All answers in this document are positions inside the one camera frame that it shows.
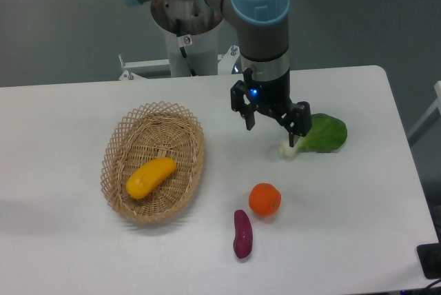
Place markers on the purple sweet potato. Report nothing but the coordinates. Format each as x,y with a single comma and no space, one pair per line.
243,239

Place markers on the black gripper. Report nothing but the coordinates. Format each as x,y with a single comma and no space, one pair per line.
271,98

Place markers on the white frame at right edge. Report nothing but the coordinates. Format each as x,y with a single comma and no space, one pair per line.
426,120

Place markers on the green leafy vegetable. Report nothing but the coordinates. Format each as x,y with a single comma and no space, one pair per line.
327,134

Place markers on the orange fruit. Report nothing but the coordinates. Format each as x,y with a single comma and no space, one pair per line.
264,199

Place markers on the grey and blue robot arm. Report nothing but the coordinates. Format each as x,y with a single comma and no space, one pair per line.
262,28

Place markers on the woven wicker basket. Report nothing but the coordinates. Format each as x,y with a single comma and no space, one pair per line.
149,132

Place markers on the black device at table edge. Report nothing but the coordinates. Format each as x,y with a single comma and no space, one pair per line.
429,257

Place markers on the yellow mango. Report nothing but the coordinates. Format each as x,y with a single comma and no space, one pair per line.
149,176

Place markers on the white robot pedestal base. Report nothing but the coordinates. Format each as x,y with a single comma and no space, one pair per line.
190,29

